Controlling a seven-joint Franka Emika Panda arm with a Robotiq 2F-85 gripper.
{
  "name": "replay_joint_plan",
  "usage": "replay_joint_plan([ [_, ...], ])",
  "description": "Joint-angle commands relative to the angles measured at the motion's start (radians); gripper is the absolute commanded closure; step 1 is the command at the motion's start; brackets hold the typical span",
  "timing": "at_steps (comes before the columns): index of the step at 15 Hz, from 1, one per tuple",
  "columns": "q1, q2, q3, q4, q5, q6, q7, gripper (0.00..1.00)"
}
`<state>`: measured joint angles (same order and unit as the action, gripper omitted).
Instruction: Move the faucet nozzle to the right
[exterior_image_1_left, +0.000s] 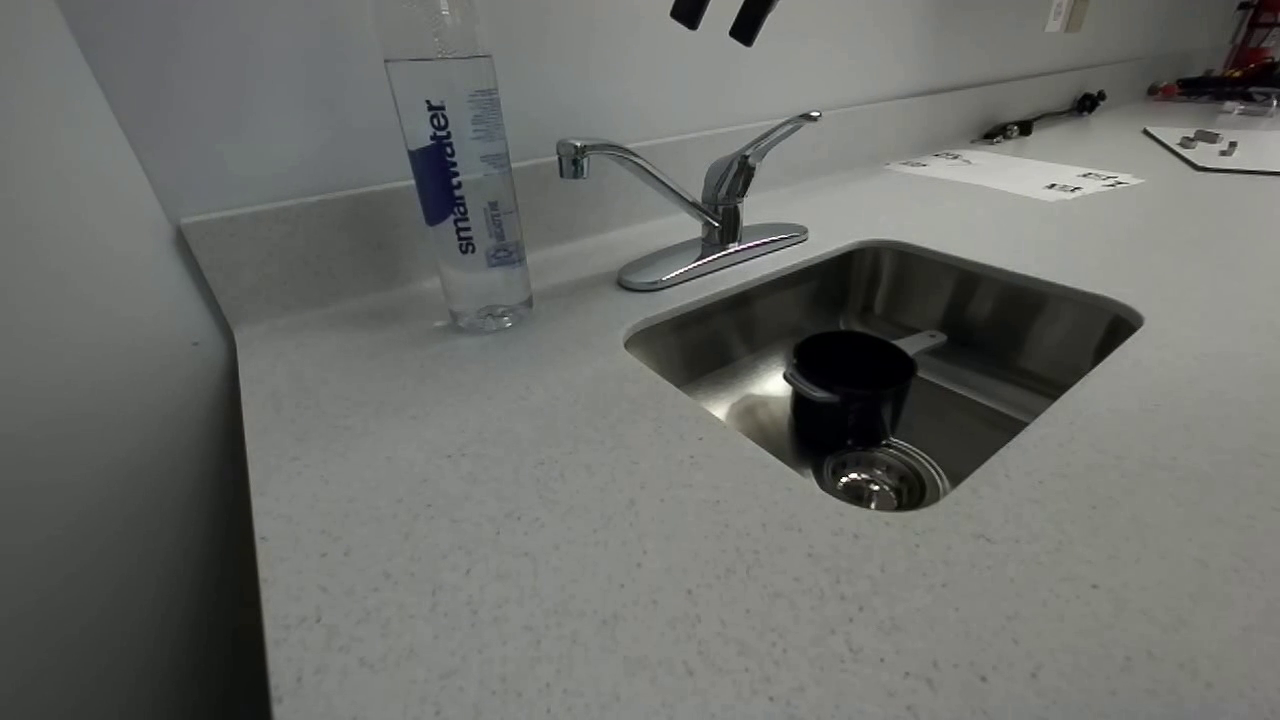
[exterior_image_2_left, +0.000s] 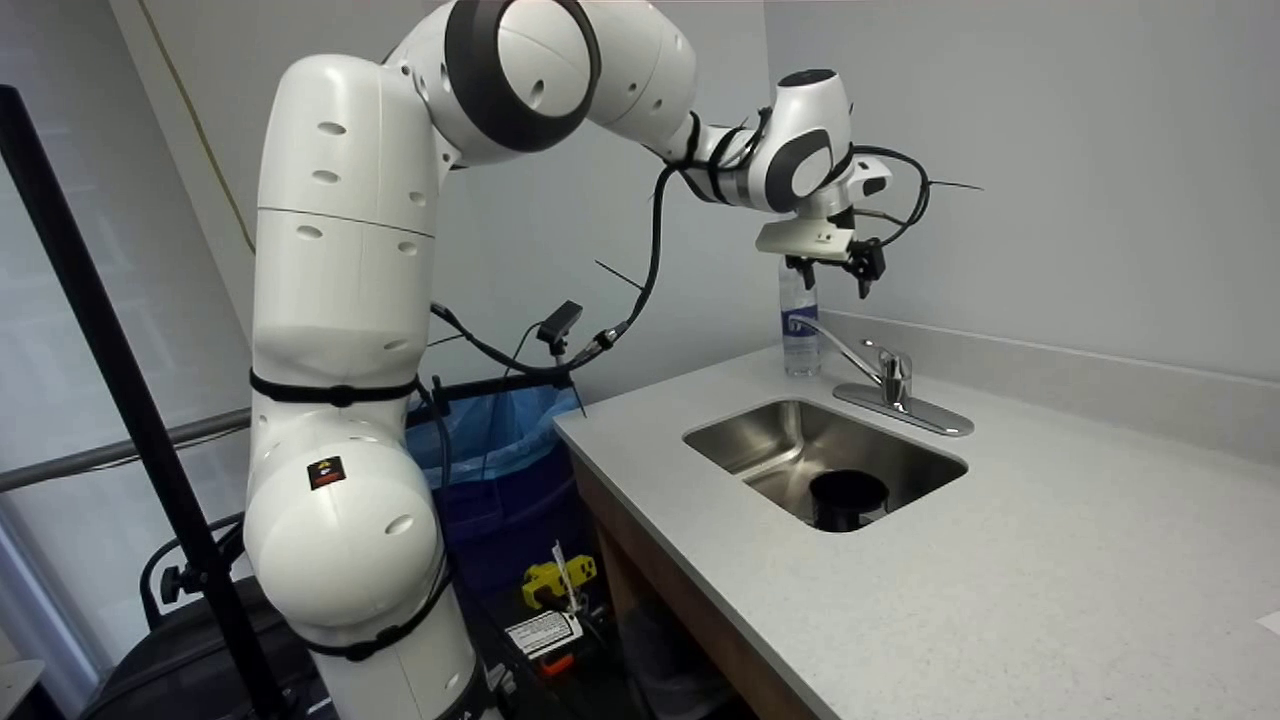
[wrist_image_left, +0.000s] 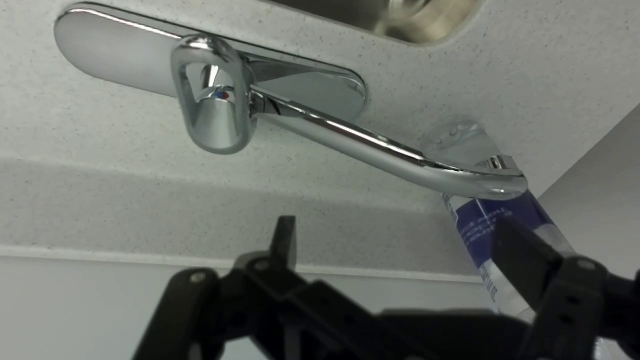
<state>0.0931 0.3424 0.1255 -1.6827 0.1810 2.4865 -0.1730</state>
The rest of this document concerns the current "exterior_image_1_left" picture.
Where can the small grey metal parts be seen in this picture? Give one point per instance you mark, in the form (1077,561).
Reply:
(1201,139)

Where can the clear smartwater plastic bottle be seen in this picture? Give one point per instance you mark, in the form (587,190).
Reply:
(463,175)

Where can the red and black equipment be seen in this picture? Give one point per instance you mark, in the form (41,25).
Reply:
(1254,61)

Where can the white printed paper sheet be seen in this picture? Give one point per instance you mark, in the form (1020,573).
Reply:
(1015,175)

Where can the chrome sink faucet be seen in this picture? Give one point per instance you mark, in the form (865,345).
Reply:
(640,167)

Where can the white board with dark edge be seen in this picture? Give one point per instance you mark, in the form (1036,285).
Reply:
(1246,148)

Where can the grey countertop backsplash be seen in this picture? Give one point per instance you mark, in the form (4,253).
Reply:
(335,242)

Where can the metal sink drain strainer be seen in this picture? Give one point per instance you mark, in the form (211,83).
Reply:
(880,482)

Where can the stainless steel sink basin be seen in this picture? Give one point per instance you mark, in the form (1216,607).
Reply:
(1020,321)

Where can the white wall outlet plate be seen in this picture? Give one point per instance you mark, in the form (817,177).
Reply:
(1065,12)

